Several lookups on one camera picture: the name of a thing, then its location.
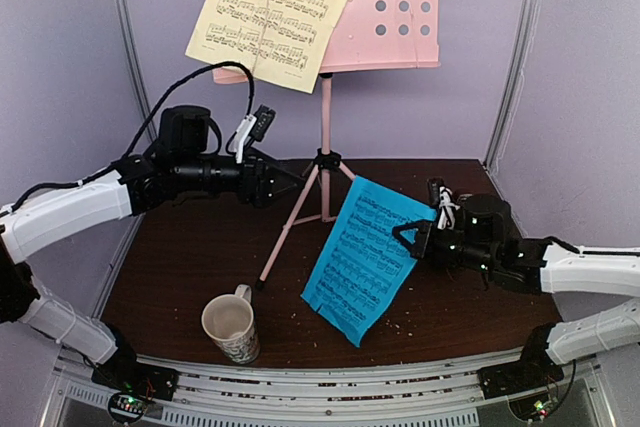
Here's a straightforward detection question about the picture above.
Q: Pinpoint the white patterned ceramic mug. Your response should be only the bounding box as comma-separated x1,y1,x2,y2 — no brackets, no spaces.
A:
201,284,260,365

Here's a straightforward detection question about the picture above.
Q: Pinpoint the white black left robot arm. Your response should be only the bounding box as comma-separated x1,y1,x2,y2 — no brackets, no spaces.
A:
1,105,304,391

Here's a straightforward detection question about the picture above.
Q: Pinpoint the left round circuit board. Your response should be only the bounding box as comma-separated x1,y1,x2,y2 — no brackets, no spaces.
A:
107,392,149,425

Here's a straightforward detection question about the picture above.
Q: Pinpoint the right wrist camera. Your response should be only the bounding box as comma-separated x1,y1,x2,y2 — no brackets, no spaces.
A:
427,177,460,230

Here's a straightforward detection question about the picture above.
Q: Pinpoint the left aluminium corner post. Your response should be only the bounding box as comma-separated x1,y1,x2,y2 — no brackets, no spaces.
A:
103,0,167,173

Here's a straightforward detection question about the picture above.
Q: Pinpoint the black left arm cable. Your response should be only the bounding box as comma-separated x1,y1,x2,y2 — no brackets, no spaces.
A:
9,60,257,213

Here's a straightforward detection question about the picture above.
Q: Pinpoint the yellow sheet music page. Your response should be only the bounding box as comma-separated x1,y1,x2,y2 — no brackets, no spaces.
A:
186,0,348,93

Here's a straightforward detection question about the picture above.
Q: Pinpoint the aluminium corner post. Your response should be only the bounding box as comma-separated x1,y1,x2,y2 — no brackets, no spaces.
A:
103,0,167,173
484,0,540,173

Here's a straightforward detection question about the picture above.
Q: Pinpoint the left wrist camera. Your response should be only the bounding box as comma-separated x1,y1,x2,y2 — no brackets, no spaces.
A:
230,105,276,164

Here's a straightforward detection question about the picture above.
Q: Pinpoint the right round circuit board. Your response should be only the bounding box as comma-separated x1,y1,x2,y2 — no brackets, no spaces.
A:
508,393,558,423

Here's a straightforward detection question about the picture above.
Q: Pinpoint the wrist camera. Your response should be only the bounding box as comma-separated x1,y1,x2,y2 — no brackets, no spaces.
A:
427,177,460,230
230,105,276,164

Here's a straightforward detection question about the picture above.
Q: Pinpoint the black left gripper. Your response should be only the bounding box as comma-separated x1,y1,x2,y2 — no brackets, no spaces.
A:
174,144,304,207

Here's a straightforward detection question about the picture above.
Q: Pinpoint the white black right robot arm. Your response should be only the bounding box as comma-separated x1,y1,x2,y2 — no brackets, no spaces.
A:
392,194,639,389

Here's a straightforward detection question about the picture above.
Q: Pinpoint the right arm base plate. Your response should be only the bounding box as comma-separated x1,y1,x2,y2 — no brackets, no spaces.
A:
477,361,564,399

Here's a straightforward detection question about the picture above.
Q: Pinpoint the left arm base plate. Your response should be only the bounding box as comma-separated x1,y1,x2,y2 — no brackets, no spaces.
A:
91,364,179,401

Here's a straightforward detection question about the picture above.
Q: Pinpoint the right aluminium corner post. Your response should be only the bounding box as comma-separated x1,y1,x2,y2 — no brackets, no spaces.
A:
484,0,540,173

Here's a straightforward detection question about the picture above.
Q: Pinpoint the round circuit board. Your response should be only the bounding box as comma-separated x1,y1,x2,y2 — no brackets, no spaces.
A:
508,393,558,423
107,392,149,425

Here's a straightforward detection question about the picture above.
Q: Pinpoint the blue sheet music page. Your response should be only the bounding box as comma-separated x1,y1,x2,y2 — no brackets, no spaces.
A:
301,176,436,347

